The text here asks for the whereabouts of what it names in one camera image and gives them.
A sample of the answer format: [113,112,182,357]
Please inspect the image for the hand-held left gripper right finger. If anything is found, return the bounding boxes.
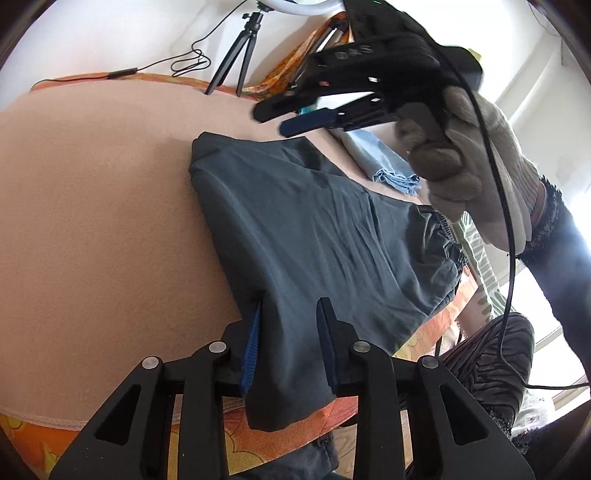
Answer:
[315,296,540,480]

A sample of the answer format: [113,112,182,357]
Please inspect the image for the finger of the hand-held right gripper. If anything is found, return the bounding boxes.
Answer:
[278,98,400,138]
[252,79,386,123]

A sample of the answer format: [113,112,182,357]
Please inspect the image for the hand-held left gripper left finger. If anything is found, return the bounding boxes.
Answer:
[48,298,265,480]

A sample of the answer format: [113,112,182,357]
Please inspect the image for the black pants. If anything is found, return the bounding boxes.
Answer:
[188,131,469,430]

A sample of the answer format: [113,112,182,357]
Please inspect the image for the person's right forearm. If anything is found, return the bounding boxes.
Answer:
[515,175,591,370]

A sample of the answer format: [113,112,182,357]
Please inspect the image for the person's right hand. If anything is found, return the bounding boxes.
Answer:
[394,85,543,257]

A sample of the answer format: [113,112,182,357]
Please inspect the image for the orange patterned scarf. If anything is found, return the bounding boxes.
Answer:
[242,14,352,116]

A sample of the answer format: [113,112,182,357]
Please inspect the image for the black mini tripod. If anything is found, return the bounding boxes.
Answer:
[204,2,265,97]

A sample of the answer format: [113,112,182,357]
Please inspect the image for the silver folded tripod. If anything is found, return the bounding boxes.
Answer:
[291,23,354,93]

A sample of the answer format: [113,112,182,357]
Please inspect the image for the folded blue jeans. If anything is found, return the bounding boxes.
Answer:
[342,129,423,195]

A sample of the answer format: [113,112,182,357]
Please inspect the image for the dark grey cloth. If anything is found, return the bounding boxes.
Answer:
[226,431,356,480]

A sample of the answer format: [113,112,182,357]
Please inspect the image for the green striped cushion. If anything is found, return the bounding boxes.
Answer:
[455,210,509,324]

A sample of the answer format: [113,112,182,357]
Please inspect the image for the beige blanket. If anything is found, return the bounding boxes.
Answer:
[0,85,462,423]

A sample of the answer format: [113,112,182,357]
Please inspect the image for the orange floral bedsheet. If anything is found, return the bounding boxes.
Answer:
[0,69,467,480]

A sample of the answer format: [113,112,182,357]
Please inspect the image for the white ring light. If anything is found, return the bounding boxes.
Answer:
[257,0,347,7]

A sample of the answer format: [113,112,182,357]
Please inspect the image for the black ring light cable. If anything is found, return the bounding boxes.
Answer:
[32,23,241,90]

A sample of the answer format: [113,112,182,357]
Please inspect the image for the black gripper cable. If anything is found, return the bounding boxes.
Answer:
[434,44,591,391]

